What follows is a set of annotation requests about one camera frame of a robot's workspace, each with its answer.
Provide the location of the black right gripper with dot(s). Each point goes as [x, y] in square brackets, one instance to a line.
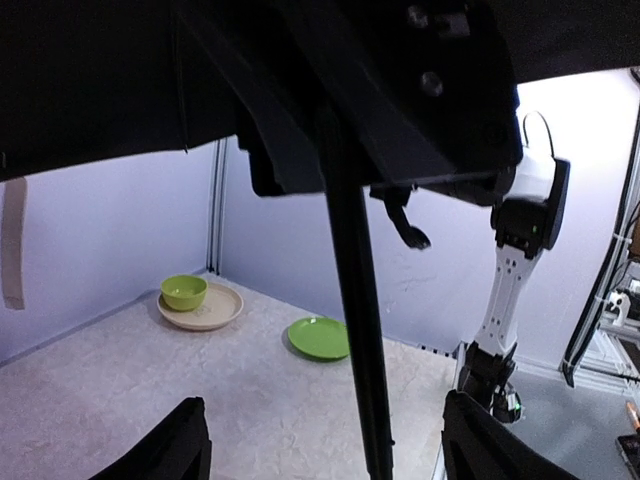
[428, 87]

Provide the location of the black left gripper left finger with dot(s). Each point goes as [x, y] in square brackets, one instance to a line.
[177, 448]

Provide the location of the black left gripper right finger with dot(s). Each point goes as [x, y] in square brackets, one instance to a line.
[477, 446]

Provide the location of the beige folding umbrella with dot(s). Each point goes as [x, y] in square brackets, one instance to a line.
[85, 81]

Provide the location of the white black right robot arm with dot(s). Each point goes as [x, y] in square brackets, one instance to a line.
[526, 221]

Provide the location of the beige round plate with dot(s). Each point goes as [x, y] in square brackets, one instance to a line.
[221, 305]

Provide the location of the green plastic bowl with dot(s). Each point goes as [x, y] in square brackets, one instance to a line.
[184, 292]

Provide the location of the green flat plate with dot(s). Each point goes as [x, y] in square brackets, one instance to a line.
[320, 338]

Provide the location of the left corner aluminium post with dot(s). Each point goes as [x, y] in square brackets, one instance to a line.
[217, 205]

